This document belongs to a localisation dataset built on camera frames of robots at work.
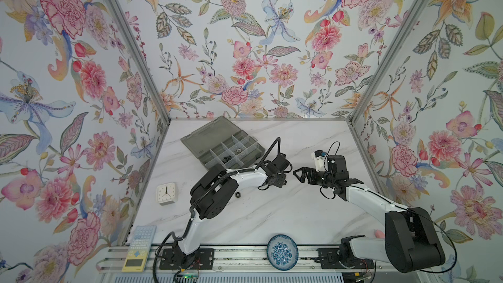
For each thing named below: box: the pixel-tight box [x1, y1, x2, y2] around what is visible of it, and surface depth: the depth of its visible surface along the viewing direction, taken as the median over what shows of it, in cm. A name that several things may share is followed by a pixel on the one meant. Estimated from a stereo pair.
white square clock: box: [156, 182, 176, 206], surface depth 90 cm
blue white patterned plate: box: [266, 233, 300, 272], surface depth 76 cm
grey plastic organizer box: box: [180, 115, 266, 170], surface depth 109 cm
